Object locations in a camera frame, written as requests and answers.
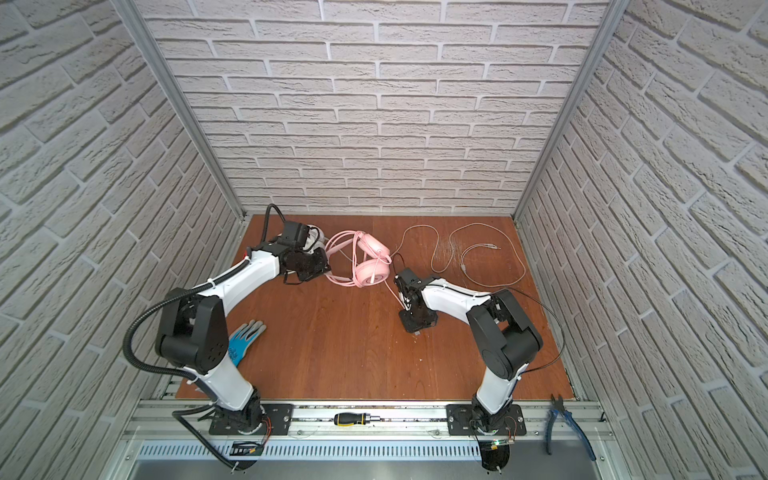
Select pink headphone cable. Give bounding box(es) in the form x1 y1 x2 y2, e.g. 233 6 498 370
380 263 421 338

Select white headphone cable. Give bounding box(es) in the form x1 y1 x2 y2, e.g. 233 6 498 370
389 222 528 288

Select pink headphones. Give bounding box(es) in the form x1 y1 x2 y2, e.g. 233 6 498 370
325 230 392 288

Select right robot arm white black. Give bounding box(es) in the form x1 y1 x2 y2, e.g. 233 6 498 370
394 270 543 432

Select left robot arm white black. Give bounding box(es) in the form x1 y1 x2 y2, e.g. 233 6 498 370
155 242 330 433

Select blue grey work glove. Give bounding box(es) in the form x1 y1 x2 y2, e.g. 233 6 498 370
228 320 266 367

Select black yellow screwdriver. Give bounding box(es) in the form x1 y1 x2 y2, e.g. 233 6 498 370
333 412 381 427

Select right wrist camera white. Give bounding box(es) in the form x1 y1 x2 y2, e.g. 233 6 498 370
394 268 437 297

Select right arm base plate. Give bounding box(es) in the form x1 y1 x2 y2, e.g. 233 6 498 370
446 403 527 437

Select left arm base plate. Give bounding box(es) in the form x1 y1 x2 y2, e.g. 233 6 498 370
209 402 294 436

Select blue handled pliers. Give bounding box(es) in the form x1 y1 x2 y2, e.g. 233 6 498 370
544 395 597 462

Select black corrugated cable conduit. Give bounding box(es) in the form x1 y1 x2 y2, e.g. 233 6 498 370
122 203 289 472

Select aluminium front rail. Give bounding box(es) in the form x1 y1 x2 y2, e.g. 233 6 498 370
122 400 616 442

